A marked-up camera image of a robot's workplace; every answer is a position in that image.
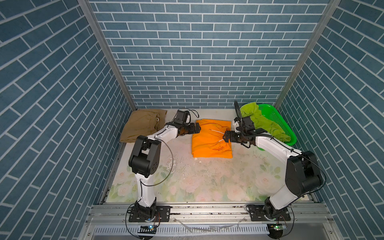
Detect orange shorts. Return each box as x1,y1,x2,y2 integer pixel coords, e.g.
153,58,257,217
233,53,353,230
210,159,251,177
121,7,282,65
192,119,233,159

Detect light green garment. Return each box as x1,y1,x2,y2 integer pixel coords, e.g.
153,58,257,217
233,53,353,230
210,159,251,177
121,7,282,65
240,102,291,143

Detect green perforated plastic basket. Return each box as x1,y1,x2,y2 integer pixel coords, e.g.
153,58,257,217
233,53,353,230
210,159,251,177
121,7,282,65
259,104,297,147

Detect tan drawstring shorts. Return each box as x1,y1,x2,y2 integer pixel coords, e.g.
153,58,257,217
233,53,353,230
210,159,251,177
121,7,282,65
120,109,167,143

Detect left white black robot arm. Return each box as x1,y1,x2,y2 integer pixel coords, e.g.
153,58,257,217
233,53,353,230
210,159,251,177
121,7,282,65
129,120,201,208

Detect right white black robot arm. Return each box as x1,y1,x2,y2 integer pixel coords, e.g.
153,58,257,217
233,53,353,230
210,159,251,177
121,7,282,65
223,117,325,219

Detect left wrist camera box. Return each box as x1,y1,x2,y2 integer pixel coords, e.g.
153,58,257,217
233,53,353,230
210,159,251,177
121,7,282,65
174,110,191,125

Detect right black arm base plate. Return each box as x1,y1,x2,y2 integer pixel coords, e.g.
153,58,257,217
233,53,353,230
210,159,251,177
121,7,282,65
246,204,291,222

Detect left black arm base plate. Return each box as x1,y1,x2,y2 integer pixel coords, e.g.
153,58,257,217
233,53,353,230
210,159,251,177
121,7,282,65
128,204,171,223

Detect aluminium front rail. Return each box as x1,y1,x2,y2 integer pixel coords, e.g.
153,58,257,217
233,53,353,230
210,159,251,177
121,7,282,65
86,201,334,225

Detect right aluminium corner post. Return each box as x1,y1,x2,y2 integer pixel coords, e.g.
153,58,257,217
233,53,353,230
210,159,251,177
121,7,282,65
274,0,341,110

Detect aluminium corner post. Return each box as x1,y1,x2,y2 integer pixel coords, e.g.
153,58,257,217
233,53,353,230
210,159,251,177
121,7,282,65
274,0,341,110
78,0,137,111

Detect left aluminium corner post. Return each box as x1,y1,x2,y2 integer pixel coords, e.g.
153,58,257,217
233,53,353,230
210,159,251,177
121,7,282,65
78,0,137,111

